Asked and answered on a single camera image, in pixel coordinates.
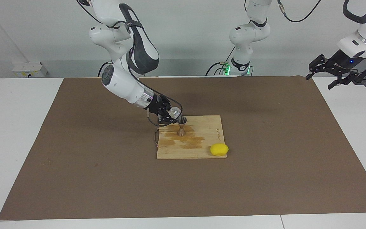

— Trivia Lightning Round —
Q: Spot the steel double jigger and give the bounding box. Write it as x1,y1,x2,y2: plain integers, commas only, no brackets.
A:
177,116,187,136

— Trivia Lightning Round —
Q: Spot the bamboo cutting board, metal handle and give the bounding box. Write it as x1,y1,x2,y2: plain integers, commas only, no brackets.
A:
153,115,227,159

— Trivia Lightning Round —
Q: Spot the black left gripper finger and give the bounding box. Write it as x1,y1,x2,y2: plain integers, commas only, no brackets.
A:
306,55,330,80
328,68,360,90

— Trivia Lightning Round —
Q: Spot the large brown table mat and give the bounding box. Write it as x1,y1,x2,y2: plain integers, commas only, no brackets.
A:
0,76,366,221

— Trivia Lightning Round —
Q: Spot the yellow lemon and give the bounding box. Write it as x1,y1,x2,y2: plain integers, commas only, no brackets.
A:
210,143,229,156

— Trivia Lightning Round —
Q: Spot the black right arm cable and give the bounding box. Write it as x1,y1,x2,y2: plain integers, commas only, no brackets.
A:
146,92,183,128

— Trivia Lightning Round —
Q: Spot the white wall socket box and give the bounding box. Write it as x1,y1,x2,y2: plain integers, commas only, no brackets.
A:
12,61,48,78

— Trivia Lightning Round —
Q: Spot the black base cable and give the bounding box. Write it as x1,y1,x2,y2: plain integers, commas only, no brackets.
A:
98,62,110,77
215,45,235,75
206,62,225,76

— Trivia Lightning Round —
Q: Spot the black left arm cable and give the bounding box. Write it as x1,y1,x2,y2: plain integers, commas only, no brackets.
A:
277,0,322,23

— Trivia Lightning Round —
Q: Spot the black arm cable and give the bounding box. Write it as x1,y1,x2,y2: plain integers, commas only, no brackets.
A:
146,92,183,128
277,0,322,23

